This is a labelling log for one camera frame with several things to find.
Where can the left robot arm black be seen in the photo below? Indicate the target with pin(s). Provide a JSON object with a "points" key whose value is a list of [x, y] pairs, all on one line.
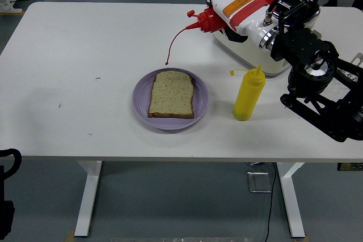
{"points": [[5, 216]]}

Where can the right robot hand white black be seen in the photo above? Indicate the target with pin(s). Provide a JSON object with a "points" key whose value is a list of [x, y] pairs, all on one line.
{"points": [[244, 12]]}

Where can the purple plate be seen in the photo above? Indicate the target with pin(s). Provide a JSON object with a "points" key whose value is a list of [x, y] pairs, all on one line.
{"points": [[140, 106]]}

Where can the table control box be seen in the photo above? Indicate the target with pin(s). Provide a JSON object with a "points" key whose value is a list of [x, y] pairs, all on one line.
{"points": [[349, 166]]}

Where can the cream and chrome toaster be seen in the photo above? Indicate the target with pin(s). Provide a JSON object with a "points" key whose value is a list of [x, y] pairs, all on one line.
{"points": [[263, 60]]}

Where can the yellow squeeze bottle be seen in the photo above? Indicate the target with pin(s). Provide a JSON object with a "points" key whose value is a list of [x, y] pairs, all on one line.
{"points": [[248, 97]]}

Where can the slice of bread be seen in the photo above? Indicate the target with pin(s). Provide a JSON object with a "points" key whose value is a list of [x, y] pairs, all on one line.
{"points": [[171, 94]]}

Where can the white table leg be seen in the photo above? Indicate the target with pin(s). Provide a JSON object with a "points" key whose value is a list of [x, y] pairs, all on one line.
{"points": [[88, 196], [292, 202]]}

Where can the metal toast rack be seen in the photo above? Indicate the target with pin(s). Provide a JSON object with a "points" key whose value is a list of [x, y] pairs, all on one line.
{"points": [[359, 57]]}

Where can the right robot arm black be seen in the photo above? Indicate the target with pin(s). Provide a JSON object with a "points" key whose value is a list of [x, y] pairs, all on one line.
{"points": [[306, 43]]}

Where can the red squeeze bottle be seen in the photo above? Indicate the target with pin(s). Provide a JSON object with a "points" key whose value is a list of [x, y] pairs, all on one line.
{"points": [[208, 21]]}

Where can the metal floor plate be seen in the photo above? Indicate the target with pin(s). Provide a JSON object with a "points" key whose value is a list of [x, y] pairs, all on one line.
{"points": [[258, 182]]}

